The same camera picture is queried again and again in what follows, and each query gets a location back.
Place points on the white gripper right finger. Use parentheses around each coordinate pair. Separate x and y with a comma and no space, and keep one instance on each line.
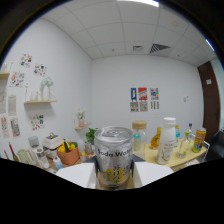
(151,171)

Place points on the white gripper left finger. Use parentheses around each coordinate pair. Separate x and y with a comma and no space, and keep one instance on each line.
(78,175)

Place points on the silver soda water can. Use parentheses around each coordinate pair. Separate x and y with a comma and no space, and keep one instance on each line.
(113,156)

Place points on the orange storage basket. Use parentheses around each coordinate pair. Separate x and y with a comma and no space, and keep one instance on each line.
(69,156)

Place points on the white and blue bottle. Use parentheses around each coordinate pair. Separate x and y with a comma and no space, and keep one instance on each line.
(57,163)

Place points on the large white milk bottle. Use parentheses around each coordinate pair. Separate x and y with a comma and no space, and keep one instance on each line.
(165,143)

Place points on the amber glass bottle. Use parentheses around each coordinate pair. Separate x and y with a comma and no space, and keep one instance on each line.
(155,138)

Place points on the slim teal liquid bottle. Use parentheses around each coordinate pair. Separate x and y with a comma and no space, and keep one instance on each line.
(136,141)

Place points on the clear bottle with green cap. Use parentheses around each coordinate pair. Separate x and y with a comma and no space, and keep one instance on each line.
(184,148)

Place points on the white kitchen appliance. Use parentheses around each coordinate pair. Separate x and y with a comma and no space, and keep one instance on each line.
(52,143)

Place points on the green potted plant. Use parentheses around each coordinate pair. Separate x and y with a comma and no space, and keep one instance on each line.
(91,135)

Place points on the blue label clear bottle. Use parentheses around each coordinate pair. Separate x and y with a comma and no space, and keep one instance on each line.
(177,133)

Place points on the glass jar with cork lid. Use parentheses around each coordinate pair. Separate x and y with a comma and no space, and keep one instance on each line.
(140,125)

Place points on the pink pot with white flowers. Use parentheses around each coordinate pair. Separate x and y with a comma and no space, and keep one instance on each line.
(81,118)

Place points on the clear bottle with blue cap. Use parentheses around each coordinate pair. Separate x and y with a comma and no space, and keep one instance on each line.
(190,130)

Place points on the grey print sheet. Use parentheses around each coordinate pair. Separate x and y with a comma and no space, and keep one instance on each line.
(134,106)
(155,105)
(143,106)

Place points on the black office chair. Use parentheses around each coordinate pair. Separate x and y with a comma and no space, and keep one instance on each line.
(216,148)

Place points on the multicolour print poster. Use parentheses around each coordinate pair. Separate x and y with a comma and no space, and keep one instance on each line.
(154,94)

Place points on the red print poster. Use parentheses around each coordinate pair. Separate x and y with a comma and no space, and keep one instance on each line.
(142,94)

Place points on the blue print poster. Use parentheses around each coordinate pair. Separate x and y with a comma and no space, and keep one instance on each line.
(133,94)

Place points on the dark brown door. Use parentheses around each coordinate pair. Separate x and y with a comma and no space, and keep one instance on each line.
(210,100)

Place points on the white vase with pale flowers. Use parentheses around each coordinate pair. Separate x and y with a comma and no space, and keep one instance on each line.
(46,85)

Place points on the ceiling air vent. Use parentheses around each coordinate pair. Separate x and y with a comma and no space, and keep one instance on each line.
(159,48)

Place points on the square ceiling diffuser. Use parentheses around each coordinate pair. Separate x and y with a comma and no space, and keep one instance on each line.
(137,48)

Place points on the ceiling light panel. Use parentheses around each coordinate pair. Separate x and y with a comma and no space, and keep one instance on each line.
(140,2)

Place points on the small wooden wall shelf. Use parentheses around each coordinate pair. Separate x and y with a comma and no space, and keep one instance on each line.
(82,126)

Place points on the colourful wall print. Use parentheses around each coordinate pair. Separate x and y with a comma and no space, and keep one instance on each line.
(37,122)
(40,70)
(16,79)
(26,60)

